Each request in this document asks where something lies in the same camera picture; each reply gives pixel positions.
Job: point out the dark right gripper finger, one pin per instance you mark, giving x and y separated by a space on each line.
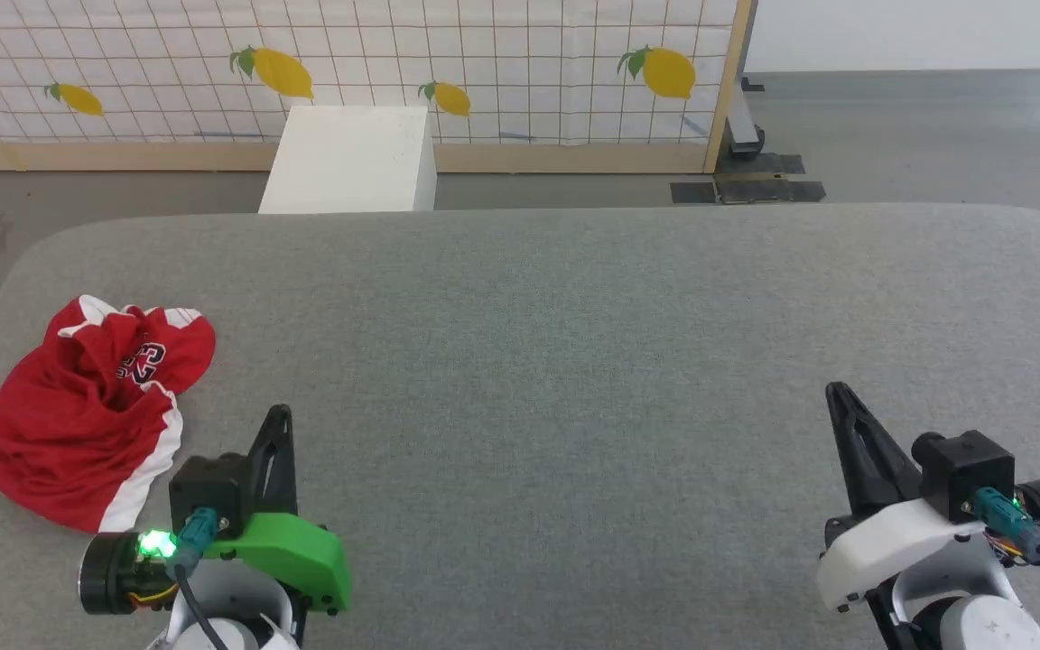
872 460

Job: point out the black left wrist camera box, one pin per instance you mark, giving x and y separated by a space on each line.
208 492

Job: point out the red and white basketball jersey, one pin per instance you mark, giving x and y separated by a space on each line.
69 424

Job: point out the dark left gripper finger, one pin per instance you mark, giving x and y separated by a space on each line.
274 469

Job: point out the lemon-patterned partition panel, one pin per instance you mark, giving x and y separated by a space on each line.
574 158

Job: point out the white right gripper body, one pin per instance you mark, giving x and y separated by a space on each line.
890 546

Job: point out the lemon print grid partition sheet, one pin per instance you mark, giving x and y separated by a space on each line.
502 54

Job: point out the white box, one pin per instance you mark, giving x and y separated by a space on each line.
353 162

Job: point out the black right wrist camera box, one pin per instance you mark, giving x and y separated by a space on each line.
967 469

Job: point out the metal partition foot with caster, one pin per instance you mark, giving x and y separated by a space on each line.
744 126

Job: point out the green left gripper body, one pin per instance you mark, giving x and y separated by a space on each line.
290 546

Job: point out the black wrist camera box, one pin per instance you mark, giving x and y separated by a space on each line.
967 469
208 492

